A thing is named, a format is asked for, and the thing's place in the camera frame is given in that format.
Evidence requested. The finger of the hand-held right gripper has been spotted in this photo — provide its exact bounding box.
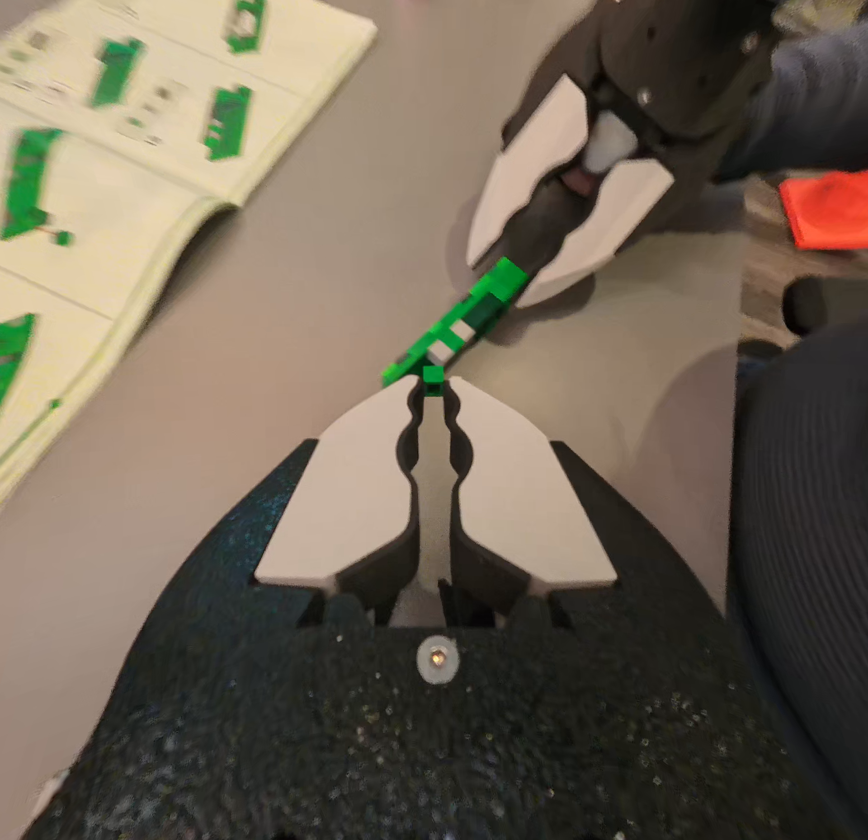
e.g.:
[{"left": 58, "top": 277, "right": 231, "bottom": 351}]
[
  {"left": 465, "top": 74, "right": 591, "bottom": 270},
  {"left": 512, "top": 157, "right": 677, "bottom": 310}
]

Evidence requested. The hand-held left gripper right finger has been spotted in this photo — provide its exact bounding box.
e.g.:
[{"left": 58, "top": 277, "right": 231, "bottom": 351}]
[{"left": 444, "top": 375, "right": 619, "bottom": 616}]

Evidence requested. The person's right forearm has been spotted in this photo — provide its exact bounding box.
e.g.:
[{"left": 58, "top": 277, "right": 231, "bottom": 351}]
[{"left": 712, "top": 20, "right": 868, "bottom": 180}]

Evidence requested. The black rounded object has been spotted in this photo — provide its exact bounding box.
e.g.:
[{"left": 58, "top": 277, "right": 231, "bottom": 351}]
[{"left": 782, "top": 276, "right": 868, "bottom": 334}]

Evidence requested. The grey desk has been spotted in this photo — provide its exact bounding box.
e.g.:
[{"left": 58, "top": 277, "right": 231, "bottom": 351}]
[{"left": 0, "top": 0, "right": 754, "bottom": 840}]

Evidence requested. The open building instruction booklet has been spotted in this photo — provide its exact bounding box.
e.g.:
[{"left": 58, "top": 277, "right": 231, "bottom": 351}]
[{"left": 0, "top": 0, "right": 378, "bottom": 509}]

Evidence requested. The person's dark ribbed clothing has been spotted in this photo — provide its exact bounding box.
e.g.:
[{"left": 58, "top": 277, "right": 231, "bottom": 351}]
[{"left": 726, "top": 318, "right": 868, "bottom": 840}]

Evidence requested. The orange flat object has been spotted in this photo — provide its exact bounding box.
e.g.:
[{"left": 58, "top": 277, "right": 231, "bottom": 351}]
[{"left": 778, "top": 170, "right": 868, "bottom": 251}]

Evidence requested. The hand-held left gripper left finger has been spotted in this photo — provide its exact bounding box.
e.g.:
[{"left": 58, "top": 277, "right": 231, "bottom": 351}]
[{"left": 254, "top": 375, "right": 421, "bottom": 614}]

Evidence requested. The green and white brick assembly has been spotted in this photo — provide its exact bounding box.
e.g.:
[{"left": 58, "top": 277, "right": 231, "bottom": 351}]
[{"left": 381, "top": 257, "right": 530, "bottom": 388}]

